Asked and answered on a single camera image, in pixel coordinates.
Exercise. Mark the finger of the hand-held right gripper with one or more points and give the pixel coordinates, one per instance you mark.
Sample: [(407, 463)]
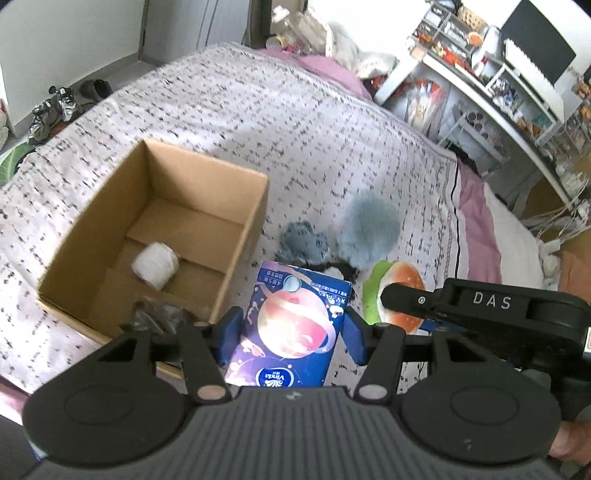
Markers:
[(406, 299)]

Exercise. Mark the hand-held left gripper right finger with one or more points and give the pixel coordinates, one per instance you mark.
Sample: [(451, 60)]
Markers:
[(356, 337)]

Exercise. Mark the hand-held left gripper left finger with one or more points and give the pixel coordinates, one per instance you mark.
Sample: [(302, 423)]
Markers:
[(230, 336)]

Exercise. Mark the hamburger plush toy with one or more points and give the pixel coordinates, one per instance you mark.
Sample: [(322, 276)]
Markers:
[(401, 277)]

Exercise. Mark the blue planet-print tissue pack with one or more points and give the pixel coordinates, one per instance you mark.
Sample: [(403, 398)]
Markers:
[(291, 332)]

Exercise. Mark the white soft roll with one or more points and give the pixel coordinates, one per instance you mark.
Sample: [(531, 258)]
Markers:
[(155, 266)]

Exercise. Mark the person's right hand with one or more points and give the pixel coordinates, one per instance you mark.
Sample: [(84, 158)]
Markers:
[(574, 442)]

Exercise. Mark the dark crumpled cloth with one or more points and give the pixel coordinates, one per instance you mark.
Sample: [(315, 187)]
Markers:
[(157, 315)]

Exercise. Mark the white duvet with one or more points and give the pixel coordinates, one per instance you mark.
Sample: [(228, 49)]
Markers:
[(513, 249)]

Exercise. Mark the blue fluffy ball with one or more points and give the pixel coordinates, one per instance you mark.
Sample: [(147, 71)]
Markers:
[(368, 226)]

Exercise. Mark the grey-blue knitted toy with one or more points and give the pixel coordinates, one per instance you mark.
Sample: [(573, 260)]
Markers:
[(303, 242)]

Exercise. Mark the white patterned bed blanket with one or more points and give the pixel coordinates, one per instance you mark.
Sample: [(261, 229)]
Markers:
[(277, 129)]

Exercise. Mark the white shelf desk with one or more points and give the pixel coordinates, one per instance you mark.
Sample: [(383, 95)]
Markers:
[(503, 106)]

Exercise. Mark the dark slipper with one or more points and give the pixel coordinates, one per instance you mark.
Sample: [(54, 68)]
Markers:
[(94, 88)]

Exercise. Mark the pair of grey sneakers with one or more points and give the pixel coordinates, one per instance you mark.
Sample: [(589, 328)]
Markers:
[(51, 110)]

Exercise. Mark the black monitor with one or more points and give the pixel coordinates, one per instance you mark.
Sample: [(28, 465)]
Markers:
[(539, 35)]

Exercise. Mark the clear plastic packaging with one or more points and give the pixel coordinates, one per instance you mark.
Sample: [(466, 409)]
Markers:
[(300, 27)]

